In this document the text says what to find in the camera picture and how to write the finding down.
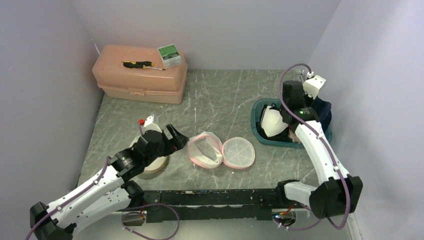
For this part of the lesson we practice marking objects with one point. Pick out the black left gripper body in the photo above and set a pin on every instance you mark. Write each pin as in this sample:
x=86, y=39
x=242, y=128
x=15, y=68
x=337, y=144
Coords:
x=168, y=146

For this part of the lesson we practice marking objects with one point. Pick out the pink rimmed mesh laundry bag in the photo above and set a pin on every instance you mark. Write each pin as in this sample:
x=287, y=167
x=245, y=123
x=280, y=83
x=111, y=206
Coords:
x=206, y=150

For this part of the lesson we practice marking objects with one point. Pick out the beige mesh laundry bag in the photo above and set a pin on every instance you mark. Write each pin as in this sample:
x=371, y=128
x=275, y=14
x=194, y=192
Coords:
x=156, y=166

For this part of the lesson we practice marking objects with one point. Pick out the white bra with black trim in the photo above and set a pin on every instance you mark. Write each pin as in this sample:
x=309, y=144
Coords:
x=271, y=121

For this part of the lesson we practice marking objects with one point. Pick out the red and navy bra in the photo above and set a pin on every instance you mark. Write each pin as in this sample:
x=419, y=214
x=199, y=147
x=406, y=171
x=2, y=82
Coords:
x=323, y=110

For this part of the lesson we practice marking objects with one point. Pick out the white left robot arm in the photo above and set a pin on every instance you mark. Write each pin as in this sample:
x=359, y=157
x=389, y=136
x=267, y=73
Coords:
x=110, y=189

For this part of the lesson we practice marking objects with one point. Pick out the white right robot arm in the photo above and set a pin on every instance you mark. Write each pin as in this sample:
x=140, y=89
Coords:
x=338, y=191

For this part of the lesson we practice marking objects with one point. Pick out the black bra in basin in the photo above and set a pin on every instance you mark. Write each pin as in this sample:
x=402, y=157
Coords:
x=281, y=138

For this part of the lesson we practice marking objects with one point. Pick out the beige bra in basin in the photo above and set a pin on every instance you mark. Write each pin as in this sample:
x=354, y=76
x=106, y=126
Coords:
x=294, y=137

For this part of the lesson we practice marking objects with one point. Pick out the pink plastic storage box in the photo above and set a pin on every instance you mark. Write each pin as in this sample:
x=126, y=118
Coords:
x=146, y=85

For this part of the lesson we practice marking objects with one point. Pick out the black yellow screwdriver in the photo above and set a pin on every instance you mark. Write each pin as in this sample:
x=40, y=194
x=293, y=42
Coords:
x=141, y=65

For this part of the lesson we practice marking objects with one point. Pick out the small green white box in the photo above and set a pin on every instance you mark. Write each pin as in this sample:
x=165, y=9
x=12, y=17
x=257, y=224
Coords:
x=170, y=56

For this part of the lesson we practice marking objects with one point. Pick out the teal plastic basin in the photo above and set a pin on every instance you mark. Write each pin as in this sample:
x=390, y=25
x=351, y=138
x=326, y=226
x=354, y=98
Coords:
x=255, y=112

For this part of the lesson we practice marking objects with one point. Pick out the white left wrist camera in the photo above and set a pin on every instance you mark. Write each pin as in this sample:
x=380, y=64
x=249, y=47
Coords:
x=150, y=123

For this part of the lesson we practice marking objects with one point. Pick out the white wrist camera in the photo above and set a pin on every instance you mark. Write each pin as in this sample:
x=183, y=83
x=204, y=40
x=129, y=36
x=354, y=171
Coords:
x=150, y=123
x=313, y=84

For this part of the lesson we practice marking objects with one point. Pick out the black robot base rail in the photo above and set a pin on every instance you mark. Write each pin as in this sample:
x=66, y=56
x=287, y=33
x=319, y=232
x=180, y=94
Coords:
x=212, y=204

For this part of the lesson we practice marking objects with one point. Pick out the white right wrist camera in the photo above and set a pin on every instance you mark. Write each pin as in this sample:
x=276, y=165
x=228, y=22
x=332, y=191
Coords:
x=313, y=84

